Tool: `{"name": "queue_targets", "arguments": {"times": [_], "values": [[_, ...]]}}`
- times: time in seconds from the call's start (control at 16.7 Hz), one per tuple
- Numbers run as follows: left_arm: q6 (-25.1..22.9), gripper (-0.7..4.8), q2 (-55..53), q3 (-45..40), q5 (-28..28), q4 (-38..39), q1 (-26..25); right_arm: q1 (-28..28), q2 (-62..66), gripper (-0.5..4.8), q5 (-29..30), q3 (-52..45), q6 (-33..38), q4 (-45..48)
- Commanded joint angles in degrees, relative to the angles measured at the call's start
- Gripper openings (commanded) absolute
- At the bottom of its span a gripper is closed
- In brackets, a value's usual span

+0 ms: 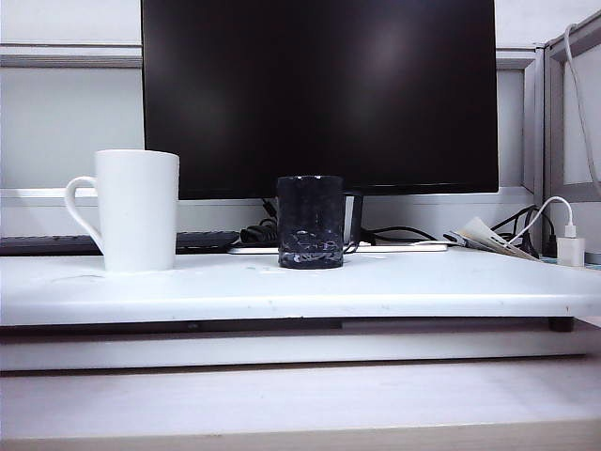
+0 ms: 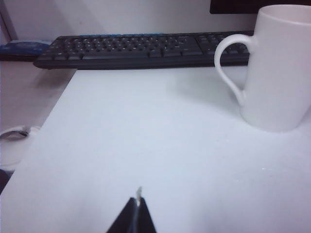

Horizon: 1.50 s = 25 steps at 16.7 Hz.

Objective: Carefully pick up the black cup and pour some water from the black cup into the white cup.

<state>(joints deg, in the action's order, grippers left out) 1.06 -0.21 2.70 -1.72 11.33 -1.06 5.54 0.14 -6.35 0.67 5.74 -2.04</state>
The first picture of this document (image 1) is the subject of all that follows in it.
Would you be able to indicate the white desk riser board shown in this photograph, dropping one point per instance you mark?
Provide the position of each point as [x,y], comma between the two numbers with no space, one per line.
[328,291]

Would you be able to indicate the black keyboard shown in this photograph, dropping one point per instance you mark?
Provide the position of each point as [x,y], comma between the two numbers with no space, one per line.
[202,240]

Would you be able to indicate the silver flat tablet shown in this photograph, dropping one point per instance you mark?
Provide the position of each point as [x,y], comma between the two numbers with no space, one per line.
[399,247]

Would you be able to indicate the white lower base board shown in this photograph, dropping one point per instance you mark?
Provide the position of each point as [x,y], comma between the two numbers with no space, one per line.
[282,350]

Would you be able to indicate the black computer monitor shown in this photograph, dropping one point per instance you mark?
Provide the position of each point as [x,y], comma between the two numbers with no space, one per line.
[319,94]

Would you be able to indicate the tall white ceramic mug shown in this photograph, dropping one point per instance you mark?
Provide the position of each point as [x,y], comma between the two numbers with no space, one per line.
[136,211]

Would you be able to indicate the printed white paper leaflet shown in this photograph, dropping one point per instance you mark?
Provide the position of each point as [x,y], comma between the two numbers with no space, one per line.
[479,230]

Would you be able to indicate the white USB charger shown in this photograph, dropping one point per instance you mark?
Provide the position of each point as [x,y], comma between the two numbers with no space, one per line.
[570,251]

